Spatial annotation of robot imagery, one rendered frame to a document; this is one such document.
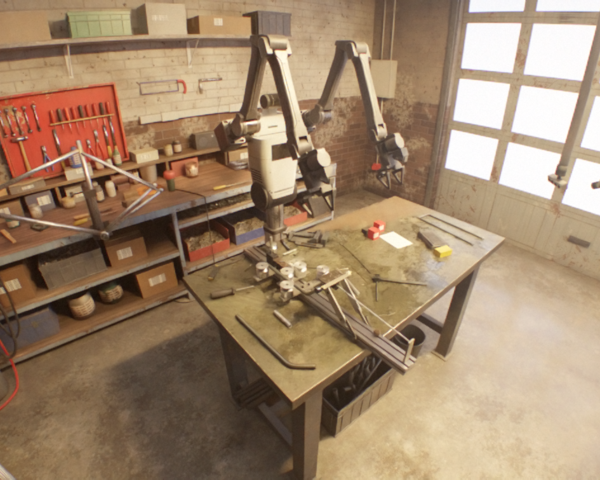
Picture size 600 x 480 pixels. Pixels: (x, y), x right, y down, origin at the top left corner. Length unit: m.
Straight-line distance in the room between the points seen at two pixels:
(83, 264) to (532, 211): 4.02
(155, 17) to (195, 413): 2.65
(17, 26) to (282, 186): 1.92
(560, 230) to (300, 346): 3.25
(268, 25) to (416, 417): 3.15
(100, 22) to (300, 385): 2.49
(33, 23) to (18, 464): 2.53
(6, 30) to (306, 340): 2.46
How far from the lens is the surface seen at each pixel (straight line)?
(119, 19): 2.76
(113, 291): 2.76
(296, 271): 1.33
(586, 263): 4.02
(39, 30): 2.70
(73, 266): 2.50
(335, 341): 1.15
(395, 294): 1.38
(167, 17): 2.91
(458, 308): 2.16
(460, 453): 2.06
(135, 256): 2.56
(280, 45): 1.29
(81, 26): 2.73
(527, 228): 4.04
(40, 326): 2.72
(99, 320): 2.71
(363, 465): 1.90
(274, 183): 1.70
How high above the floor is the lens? 1.71
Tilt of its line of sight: 29 degrees down
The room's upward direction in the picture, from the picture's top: straight up
